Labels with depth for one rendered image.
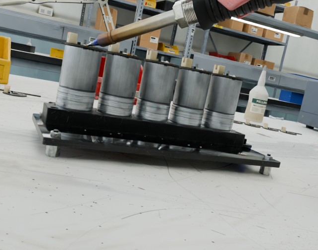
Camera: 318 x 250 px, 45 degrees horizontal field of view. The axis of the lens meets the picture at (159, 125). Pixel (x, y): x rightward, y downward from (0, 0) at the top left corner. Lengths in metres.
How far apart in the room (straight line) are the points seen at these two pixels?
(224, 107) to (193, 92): 0.03
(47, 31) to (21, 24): 0.15
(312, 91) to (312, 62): 5.50
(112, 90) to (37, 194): 0.12
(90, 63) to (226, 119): 0.11
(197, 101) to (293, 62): 5.82
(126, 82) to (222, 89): 0.08
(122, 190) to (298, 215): 0.09
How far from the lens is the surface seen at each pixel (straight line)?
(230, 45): 5.44
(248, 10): 0.21
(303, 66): 6.21
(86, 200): 0.16
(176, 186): 0.20
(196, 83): 0.28
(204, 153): 0.24
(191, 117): 0.28
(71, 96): 0.25
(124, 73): 0.25
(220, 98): 0.29
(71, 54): 0.25
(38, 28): 2.52
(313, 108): 0.80
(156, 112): 0.27
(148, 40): 4.48
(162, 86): 0.26
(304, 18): 3.42
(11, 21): 2.52
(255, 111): 0.69
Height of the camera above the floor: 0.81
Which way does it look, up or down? 8 degrees down
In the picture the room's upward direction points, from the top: 11 degrees clockwise
